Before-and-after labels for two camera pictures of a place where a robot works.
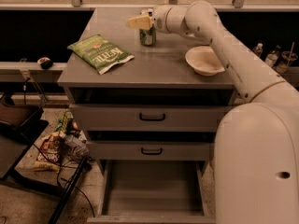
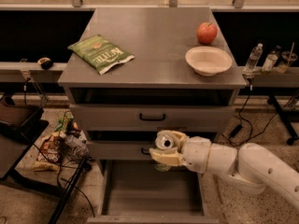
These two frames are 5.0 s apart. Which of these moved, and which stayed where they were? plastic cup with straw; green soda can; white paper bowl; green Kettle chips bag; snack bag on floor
Moved: green soda can
Stayed: plastic cup with straw; snack bag on floor; white paper bowl; green Kettle chips bag
